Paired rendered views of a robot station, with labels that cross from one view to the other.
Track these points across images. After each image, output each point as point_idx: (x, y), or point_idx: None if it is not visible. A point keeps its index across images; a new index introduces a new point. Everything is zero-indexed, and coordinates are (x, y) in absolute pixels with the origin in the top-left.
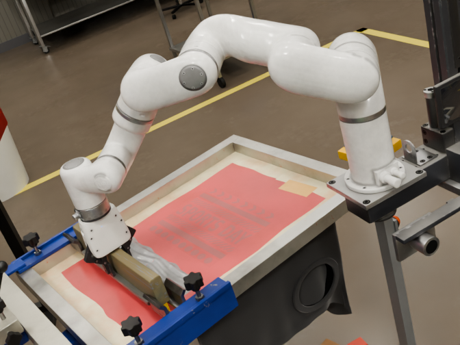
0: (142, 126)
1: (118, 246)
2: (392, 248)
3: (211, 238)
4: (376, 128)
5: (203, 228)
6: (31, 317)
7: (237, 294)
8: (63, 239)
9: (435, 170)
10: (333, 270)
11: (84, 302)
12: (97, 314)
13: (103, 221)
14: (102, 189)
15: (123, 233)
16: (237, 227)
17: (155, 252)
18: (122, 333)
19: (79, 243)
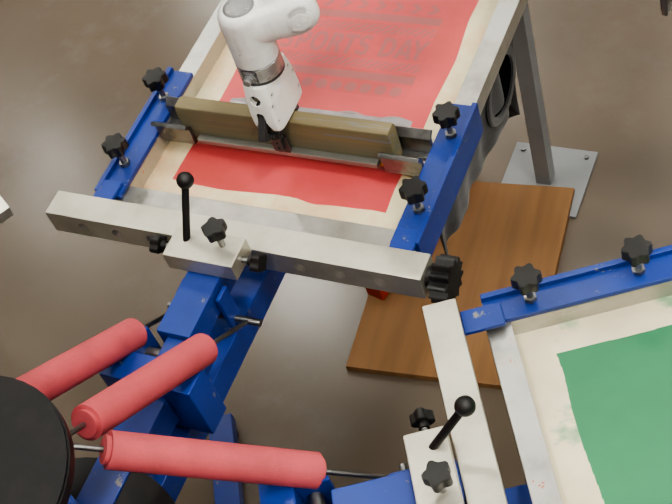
0: None
1: (294, 107)
2: (525, 15)
3: (373, 63)
4: None
5: (347, 54)
6: (241, 234)
7: None
8: (146, 132)
9: None
10: (511, 61)
11: (258, 201)
12: (295, 207)
13: (279, 77)
14: (299, 31)
15: (296, 88)
16: (398, 38)
17: (301, 106)
18: (357, 213)
19: (190, 128)
